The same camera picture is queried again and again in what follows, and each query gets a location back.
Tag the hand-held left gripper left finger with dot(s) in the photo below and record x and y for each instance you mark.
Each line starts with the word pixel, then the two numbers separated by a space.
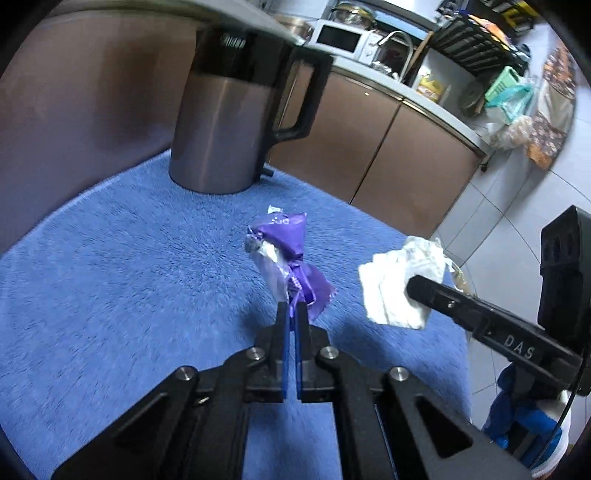
pixel 286 369

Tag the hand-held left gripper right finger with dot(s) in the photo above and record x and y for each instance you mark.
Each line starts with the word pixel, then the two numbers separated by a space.
pixel 300 369

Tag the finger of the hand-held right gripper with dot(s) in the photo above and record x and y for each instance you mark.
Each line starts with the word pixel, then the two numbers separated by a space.
pixel 443 300

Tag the white tissue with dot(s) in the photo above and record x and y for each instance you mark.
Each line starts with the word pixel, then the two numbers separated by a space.
pixel 388 286

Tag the purple foil wrapper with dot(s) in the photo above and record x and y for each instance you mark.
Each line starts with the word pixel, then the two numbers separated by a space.
pixel 286 235

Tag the brown kitchen cabinet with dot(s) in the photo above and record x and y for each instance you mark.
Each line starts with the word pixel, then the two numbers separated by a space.
pixel 415 152

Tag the clear plastic bag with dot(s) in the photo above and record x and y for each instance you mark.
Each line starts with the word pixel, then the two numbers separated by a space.
pixel 510 134

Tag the blue fuzzy table cloth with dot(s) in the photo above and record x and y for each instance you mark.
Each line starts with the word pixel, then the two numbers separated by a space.
pixel 115 300

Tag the green plastic basket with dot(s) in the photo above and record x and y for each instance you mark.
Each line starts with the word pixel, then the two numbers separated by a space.
pixel 505 94

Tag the yellow snack bag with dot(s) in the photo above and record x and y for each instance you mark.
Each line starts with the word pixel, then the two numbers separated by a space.
pixel 431 90

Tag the steel kitchen faucet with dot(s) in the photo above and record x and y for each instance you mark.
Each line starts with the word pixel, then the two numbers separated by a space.
pixel 406 46

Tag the black dish rack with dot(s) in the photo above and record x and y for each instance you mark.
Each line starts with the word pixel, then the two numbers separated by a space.
pixel 475 44

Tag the white microwave oven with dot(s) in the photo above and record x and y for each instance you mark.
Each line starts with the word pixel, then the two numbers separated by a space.
pixel 339 39

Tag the steel cooking pot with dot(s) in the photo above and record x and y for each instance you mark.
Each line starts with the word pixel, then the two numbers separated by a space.
pixel 353 14

